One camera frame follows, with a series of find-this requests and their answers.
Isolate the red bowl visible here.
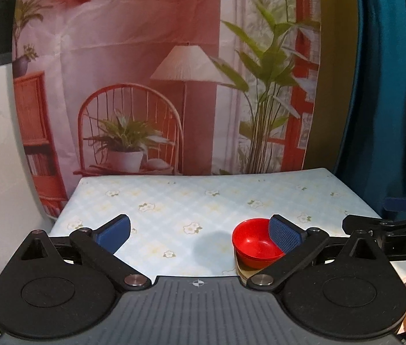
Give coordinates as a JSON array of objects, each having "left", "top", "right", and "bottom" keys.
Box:
[{"left": 232, "top": 218, "right": 285, "bottom": 269}]

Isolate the teal blue curtain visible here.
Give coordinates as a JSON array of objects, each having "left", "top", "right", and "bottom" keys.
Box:
[{"left": 335, "top": 0, "right": 406, "bottom": 219}]

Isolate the floral checkered tablecloth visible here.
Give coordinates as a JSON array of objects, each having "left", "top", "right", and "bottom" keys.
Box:
[{"left": 0, "top": 166, "right": 406, "bottom": 345}]

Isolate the printed room backdrop curtain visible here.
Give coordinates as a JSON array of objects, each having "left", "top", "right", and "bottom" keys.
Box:
[{"left": 13, "top": 0, "right": 357, "bottom": 217}]

